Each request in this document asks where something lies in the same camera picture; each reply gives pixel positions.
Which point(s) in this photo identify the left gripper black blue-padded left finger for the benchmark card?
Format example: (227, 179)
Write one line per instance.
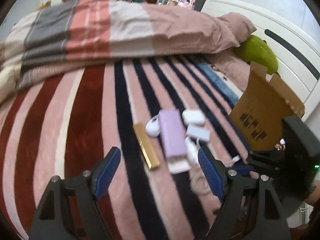
(68, 207)

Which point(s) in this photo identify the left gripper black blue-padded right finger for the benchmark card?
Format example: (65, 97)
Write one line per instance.
(265, 216)

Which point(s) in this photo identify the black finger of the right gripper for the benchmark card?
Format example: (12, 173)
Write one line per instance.
(270, 163)

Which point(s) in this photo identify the small clear spray bottle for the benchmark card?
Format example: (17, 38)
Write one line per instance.
(192, 152)

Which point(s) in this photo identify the white small charger block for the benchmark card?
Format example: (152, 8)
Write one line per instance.
(196, 132)

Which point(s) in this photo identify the white earbuds case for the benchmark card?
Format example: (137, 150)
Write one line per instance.
(193, 117)

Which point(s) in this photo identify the purple rectangular box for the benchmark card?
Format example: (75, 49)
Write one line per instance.
(173, 136)

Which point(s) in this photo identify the gold rectangular lipstick box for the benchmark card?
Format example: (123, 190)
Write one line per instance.
(148, 152)

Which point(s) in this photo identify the person's hand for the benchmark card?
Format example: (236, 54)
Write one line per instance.
(315, 194)

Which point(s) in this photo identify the brown cardboard box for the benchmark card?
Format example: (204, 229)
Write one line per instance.
(259, 112)

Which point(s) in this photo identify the white bed headboard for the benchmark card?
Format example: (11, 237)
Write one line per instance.
(297, 53)

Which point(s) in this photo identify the green plush toy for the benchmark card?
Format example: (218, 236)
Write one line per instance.
(254, 49)

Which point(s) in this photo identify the pink striped pillow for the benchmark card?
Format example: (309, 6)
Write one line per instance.
(235, 30)

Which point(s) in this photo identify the folded striped duvet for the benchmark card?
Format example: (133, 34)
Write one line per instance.
(89, 30)

